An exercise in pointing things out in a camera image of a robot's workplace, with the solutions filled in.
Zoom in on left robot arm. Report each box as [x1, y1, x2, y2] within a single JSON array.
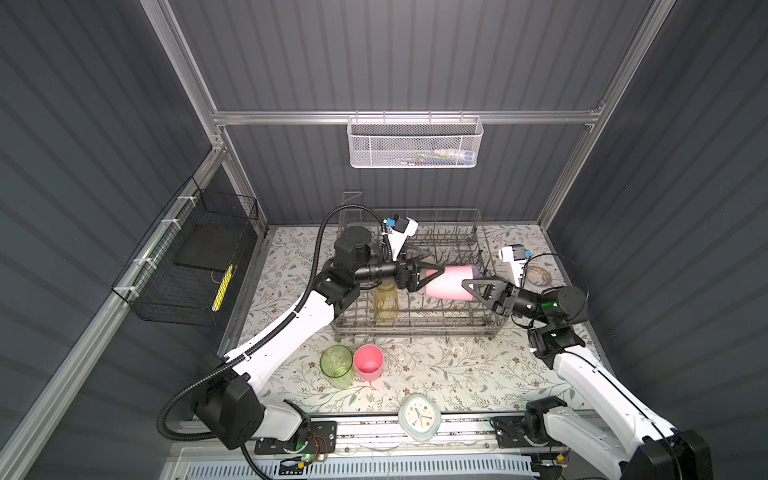
[[156, 205, 445, 450]]

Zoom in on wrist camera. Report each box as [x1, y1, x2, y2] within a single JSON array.
[[498, 244, 532, 287], [383, 215, 418, 260]]

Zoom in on green transparent cup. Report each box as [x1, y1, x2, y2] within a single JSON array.
[[320, 345, 354, 389]]

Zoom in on black pad in basket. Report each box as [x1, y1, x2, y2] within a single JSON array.
[[174, 225, 240, 273]]

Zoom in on pink cup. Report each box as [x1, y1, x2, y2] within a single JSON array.
[[353, 344, 384, 382], [424, 265, 481, 301]]

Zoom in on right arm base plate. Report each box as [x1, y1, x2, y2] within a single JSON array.
[[489, 414, 540, 448]]

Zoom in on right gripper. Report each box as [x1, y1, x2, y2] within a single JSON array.
[[461, 278, 548, 329]]

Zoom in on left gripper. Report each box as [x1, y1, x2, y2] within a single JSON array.
[[351, 242, 441, 293]]

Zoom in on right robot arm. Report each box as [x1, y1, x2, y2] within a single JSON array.
[[462, 277, 714, 479]]

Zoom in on black wire wall basket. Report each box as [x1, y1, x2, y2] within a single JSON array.
[[112, 180, 265, 327]]

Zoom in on markers in white basket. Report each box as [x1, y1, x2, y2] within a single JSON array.
[[395, 149, 476, 168]]

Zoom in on white mesh wall basket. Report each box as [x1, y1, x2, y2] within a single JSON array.
[[346, 114, 484, 169]]

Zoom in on yellow marker in black basket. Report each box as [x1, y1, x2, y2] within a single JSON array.
[[211, 264, 235, 312]]

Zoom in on white square clock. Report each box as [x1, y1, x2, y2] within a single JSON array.
[[398, 394, 442, 442]]

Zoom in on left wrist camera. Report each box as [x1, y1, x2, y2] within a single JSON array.
[[383, 215, 418, 260]]

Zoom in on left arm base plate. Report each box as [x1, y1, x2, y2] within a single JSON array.
[[253, 419, 338, 455]]

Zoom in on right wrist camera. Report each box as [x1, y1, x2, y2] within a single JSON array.
[[498, 244, 532, 287]]

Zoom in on yellow transparent cup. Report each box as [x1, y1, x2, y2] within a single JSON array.
[[373, 279, 399, 322]]

